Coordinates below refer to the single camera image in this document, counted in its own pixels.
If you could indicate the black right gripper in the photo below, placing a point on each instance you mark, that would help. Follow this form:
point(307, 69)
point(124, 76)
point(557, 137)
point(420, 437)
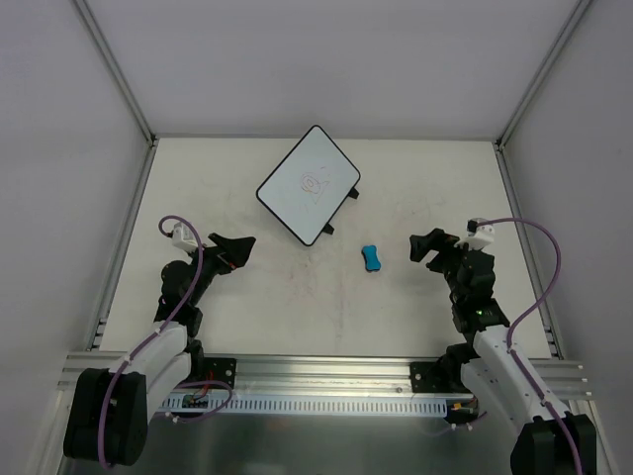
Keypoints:
point(443, 254)

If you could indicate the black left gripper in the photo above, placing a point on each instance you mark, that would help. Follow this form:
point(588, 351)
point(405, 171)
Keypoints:
point(218, 255)

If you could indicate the blue whiteboard eraser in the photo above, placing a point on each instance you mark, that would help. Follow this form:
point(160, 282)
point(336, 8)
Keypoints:
point(371, 260)

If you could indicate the white whiteboard black frame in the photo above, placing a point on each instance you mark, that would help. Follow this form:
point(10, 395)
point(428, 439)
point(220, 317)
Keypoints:
point(307, 188)

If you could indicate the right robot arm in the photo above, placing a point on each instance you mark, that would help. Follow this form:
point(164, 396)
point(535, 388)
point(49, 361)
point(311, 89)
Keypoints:
point(549, 438)

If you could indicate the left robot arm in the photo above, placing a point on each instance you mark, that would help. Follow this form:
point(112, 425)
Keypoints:
point(112, 407)

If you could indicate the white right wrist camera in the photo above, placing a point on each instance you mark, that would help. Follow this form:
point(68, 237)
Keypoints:
point(480, 234)

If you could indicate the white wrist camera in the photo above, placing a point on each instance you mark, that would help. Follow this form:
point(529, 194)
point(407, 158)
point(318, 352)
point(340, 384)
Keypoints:
point(480, 234)
point(183, 236)

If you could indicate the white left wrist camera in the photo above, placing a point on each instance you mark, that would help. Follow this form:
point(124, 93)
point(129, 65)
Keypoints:
point(183, 236)

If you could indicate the right aluminium frame post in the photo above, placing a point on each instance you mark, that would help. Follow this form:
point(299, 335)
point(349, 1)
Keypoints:
point(555, 49)

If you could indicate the aluminium frame post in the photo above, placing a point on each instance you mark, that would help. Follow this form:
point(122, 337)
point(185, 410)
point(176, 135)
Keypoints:
point(102, 46)
point(555, 49)

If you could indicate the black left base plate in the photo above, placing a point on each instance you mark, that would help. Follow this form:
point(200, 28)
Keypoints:
point(219, 369)

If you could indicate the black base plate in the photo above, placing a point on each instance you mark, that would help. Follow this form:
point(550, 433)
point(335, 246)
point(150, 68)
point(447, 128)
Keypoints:
point(436, 377)
point(219, 369)

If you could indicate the aluminium mounting rail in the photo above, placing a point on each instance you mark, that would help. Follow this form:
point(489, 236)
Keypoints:
point(335, 375)

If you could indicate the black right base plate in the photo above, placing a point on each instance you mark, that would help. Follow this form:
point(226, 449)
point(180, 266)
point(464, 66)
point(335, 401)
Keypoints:
point(436, 377)

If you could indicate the white slotted cable duct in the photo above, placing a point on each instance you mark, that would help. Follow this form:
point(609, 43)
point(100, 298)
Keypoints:
point(253, 404)

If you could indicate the left aluminium frame post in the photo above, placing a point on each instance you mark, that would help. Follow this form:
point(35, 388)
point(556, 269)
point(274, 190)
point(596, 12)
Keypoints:
point(102, 46)

